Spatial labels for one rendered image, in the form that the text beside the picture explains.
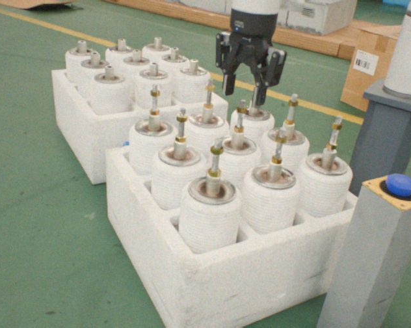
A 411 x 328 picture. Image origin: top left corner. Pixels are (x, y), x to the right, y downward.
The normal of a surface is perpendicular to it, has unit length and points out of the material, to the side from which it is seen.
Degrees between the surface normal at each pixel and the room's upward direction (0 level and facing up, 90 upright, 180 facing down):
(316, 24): 90
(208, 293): 90
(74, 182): 0
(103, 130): 90
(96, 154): 90
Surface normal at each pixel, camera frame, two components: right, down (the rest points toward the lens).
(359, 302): -0.88, 0.17
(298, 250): 0.47, 0.47
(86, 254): 0.09, -0.86
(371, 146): -0.57, 0.37
